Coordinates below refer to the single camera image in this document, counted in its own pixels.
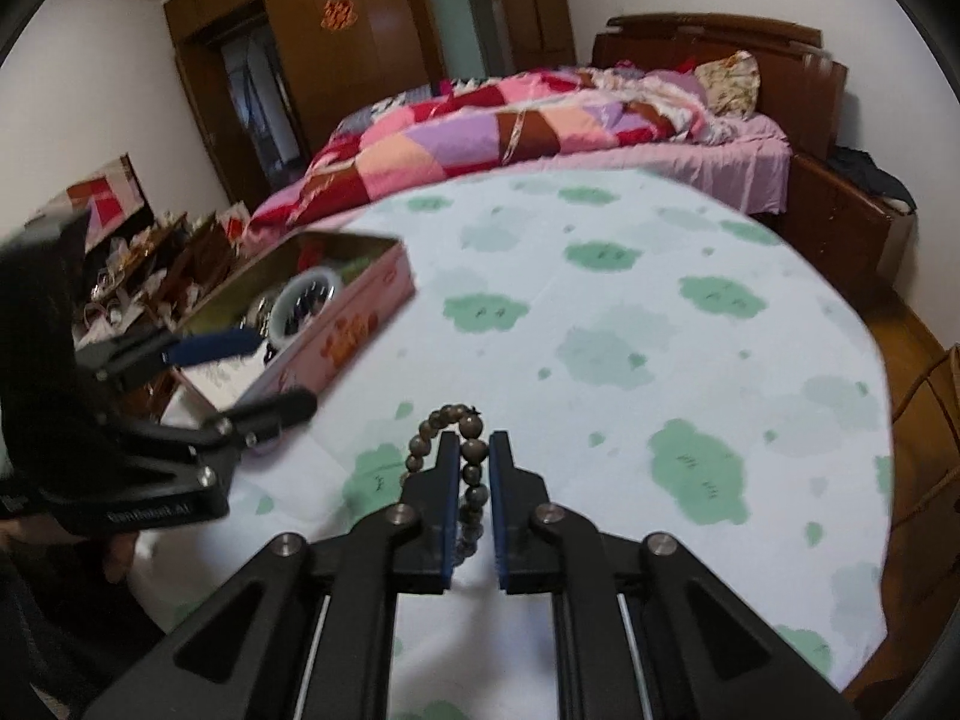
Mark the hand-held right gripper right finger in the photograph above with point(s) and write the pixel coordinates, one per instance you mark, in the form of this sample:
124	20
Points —
498	517

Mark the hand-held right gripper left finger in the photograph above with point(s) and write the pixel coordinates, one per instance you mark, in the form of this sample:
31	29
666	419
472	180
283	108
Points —
452	517

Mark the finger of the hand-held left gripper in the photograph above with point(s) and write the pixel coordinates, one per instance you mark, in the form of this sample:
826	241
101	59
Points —
277	409
214	346

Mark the pink metal tin box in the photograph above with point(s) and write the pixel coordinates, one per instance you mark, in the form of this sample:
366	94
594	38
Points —
352	330

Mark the green jade bangle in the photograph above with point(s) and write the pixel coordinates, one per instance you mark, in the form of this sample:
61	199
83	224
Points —
356	267

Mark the person's left forearm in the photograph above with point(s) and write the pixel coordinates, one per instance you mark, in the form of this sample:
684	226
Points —
45	615

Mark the person's left hand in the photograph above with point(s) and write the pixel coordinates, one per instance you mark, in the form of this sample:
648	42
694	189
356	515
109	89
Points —
120	556

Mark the white printed paper sheet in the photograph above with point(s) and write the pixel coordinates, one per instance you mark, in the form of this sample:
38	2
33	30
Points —
225	376

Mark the silver wrist watch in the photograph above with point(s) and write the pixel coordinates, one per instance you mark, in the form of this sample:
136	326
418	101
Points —
255	319

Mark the silver hoop bangle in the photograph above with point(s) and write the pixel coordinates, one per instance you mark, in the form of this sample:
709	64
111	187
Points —
279	319

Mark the cluttered low wooden table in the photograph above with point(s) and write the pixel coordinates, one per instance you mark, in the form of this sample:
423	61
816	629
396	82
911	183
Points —
172	262

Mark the red white patterned board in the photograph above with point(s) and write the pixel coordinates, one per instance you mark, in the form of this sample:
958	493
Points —
105	199

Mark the brown wooden wardrobe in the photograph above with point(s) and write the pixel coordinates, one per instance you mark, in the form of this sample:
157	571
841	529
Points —
337	75

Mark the patchwork quilt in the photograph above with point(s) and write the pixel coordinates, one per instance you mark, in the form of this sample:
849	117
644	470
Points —
465	135

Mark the red paper wardrobe decoration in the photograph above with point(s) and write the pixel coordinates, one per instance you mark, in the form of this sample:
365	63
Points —
337	15

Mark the wooden bed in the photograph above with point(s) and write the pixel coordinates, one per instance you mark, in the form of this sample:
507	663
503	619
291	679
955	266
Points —
720	157

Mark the wooden nightstand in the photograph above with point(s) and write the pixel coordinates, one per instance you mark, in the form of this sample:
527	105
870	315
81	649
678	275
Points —
840	225

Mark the floral pillow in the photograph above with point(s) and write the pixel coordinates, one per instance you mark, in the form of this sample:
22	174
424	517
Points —
729	82

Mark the dark folded clothes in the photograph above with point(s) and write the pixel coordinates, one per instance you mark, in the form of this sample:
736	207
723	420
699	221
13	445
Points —
870	176

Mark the wooden bed headboard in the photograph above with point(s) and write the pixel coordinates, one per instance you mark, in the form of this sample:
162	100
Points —
795	67

